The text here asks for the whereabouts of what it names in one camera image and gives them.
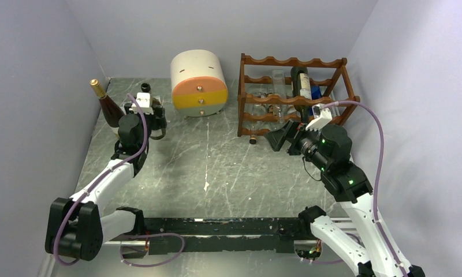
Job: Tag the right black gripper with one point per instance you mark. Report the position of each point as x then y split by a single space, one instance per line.
293 133

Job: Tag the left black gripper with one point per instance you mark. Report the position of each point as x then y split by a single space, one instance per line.
159 121

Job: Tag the dark green labelled wine bottle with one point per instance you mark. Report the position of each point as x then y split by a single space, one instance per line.
158 134

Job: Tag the clear glass bottle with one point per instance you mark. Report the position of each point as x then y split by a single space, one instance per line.
280 111

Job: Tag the dark gold-capped wine bottle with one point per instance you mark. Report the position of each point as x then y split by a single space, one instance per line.
111 111

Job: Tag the dark wine bottle white label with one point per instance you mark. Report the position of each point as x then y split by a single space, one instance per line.
301 86

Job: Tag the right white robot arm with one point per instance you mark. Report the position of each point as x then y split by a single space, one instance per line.
329 151

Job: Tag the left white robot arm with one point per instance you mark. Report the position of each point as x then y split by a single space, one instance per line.
76 229

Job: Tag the brown wooden wine rack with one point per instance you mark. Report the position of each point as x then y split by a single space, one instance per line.
243 97

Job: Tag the blue labelled clear bottle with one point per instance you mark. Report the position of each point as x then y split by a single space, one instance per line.
315 93

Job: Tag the white round drawer cabinet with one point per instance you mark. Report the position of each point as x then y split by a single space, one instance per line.
198 85

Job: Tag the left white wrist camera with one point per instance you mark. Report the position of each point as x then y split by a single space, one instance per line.
144 102

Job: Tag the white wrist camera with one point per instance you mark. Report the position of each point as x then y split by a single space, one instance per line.
322 116
144 102

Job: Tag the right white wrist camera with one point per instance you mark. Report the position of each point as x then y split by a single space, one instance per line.
322 116

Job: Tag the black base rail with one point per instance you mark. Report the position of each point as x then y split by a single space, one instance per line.
192 235

